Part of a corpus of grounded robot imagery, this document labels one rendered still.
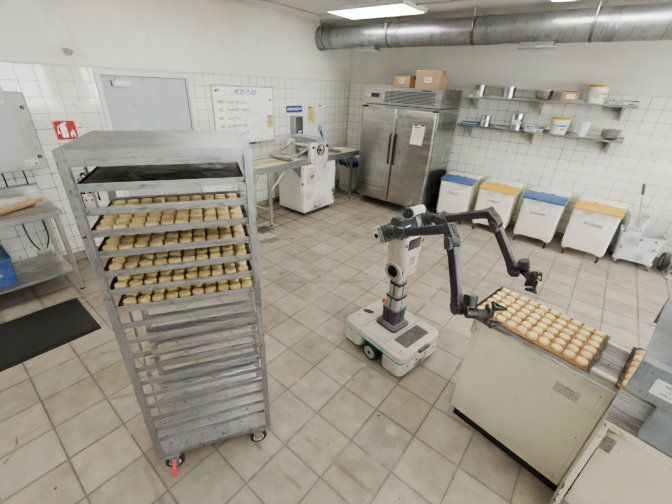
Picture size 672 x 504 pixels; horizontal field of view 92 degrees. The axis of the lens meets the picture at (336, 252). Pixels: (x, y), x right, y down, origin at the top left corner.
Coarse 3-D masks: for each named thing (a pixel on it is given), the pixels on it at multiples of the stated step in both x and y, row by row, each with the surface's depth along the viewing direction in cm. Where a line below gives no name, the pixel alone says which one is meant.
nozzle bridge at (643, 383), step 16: (656, 320) 169; (656, 336) 136; (656, 352) 127; (640, 368) 124; (656, 368) 121; (640, 384) 126; (656, 384) 122; (656, 400) 123; (656, 416) 125; (640, 432) 130; (656, 432) 126; (656, 448) 127
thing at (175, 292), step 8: (224, 280) 164; (232, 280) 164; (240, 280) 168; (248, 280) 165; (168, 288) 155; (176, 288) 156; (184, 288) 157; (192, 288) 160; (200, 288) 156; (208, 288) 157; (216, 288) 161; (224, 288) 158; (232, 288) 160; (128, 296) 150; (136, 296) 151; (144, 296) 149; (152, 296) 149; (160, 296) 149; (168, 296) 150; (176, 296) 152; (184, 296) 152; (128, 304) 145
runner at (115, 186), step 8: (80, 184) 116; (88, 184) 117; (96, 184) 118; (104, 184) 118; (112, 184) 119; (120, 184) 120; (128, 184) 121; (136, 184) 122; (144, 184) 123; (152, 184) 124; (160, 184) 125; (168, 184) 126; (176, 184) 127; (184, 184) 128; (192, 184) 129; (200, 184) 130; (208, 184) 131; (216, 184) 132; (224, 184) 133; (232, 184) 134
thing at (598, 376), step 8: (496, 328) 188; (504, 328) 184; (512, 336) 182; (528, 344) 176; (544, 352) 170; (560, 360) 165; (576, 368) 161; (592, 368) 156; (584, 376) 159; (592, 376) 156; (600, 376) 154; (608, 376) 152; (600, 384) 154; (608, 384) 152; (616, 392) 150
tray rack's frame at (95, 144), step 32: (64, 160) 109; (96, 256) 126; (128, 352) 148; (224, 384) 228; (256, 384) 229; (192, 416) 206; (224, 416) 206; (256, 416) 208; (160, 448) 181; (192, 448) 190
